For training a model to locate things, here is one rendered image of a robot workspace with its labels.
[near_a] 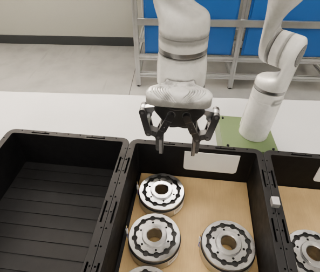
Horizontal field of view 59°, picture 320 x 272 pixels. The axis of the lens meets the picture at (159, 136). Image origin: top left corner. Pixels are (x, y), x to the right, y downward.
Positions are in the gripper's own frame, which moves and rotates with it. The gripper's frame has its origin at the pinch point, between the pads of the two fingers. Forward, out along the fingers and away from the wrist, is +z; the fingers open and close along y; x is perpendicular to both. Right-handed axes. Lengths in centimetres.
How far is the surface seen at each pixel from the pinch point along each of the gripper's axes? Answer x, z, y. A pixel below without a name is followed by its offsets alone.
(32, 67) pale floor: -203, 100, 157
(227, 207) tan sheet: 0.6, 17.2, -12.2
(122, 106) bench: -53, 30, 25
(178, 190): -0.8, 14.3, -0.9
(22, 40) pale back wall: -256, 96, 194
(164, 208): 4.5, 14.0, 1.7
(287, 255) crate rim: 15.6, 7.2, -19.0
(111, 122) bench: -42, 30, 27
